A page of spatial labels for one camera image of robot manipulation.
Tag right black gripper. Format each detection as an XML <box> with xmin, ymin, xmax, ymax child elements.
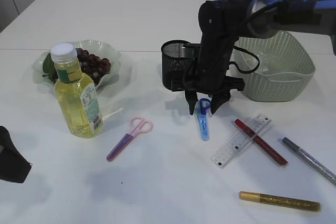
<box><xmin>182</xmin><ymin>37</ymin><xmax>245</xmax><ymax>115</ymax></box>

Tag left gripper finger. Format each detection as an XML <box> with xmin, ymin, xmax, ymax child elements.
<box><xmin>0</xmin><ymin>126</ymin><xmax>32</xmax><ymax>184</ymax></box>

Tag clear plastic sheet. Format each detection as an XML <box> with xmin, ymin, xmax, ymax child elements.
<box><xmin>257</xmin><ymin>53</ymin><xmax>276</xmax><ymax>74</ymax></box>

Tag yellow oil bottle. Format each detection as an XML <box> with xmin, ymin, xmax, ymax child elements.
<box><xmin>50</xmin><ymin>42</ymin><xmax>103</xmax><ymax>138</ymax></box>

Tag purple grape bunch with leaf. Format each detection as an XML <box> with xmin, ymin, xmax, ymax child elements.
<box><xmin>42</xmin><ymin>48</ymin><xmax>112</xmax><ymax>86</ymax></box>

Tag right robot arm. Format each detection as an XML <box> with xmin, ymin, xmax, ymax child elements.
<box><xmin>164</xmin><ymin>0</ymin><xmax>335</xmax><ymax>112</ymax></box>

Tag black mesh pen holder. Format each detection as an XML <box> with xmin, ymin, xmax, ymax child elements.
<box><xmin>161</xmin><ymin>40</ymin><xmax>194</xmax><ymax>92</ymax></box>

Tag red glitter pen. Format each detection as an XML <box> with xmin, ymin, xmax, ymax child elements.
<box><xmin>235</xmin><ymin>119</ymin><xmax>288</xmax><ymax>166</ymax></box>

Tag clear plastic ruler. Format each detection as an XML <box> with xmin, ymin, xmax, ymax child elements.
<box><xmin>211</xmin><ymin>113</ymin><xmax>271</xmax><ymax>168</ymax></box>

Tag green woven plastic basket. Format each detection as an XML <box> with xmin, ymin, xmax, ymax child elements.
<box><xmin>232</xmin><ymin>31</ymin><xmax>316</xmax><ymax>102</ymax></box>

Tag translucent green wavy plate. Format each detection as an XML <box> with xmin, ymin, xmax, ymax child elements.
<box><xmin>32</xmin><ymin>39</ymin><xmax>121</xmax><ymax>90</ymax></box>

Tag gold glitter pen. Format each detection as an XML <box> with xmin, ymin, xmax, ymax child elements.
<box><xmin>239</xmin><ymin>191</ymin><xmax>321</xmax><ymax>211</ymax></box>

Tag silver glitter pen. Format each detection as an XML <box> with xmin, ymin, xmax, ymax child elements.
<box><xmin>282</xmin><ymin>137</ymin><xmax>335</xmax><ymax>186</ymax></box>

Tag blue scissors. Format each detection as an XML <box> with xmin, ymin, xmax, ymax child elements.
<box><xmin>196</xmin><ymin>98</ymin><xmax>211</xmax><ymax>141</ymax></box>

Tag pink purple scissors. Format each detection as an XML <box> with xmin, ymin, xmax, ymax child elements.
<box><xmin>106</xmin><ymin>116</ymin><xmax>153</xmax><ymax>162</ymax></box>

